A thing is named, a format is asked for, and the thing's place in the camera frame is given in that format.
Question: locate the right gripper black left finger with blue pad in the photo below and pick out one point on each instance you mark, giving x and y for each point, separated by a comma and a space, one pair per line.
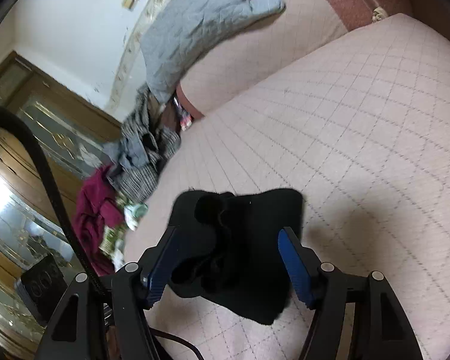
77, 327

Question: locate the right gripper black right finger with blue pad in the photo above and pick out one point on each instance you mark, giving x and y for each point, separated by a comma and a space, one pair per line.
381, 329

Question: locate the black pants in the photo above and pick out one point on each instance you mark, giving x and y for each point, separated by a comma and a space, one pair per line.
234, 261

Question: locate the green floral bedsheet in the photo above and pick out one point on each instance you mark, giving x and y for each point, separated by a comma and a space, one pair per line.
113, 243

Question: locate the white green small cloth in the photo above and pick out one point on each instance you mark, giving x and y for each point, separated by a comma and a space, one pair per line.
133, 215

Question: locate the maroon garment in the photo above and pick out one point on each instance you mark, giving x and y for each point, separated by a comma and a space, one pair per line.
96, 208

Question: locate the wooden wardrobe with mirror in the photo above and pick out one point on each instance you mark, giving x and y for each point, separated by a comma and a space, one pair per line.
71, 133

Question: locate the blue grey cloth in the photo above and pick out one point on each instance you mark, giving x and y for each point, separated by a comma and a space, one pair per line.
126, 154

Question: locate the grey checked garment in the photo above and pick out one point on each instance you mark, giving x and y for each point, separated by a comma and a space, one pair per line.
161, 143

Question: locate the pink quilted mattress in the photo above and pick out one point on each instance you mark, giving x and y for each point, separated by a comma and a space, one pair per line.
361, 127

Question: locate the colourful small packet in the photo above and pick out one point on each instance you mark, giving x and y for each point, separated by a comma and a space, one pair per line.
185, 118

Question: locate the grey quilted blanket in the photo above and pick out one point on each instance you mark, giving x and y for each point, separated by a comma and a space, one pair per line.
185, 29

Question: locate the pink maroon bolster pillow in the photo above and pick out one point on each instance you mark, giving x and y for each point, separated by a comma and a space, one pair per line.
263, 48

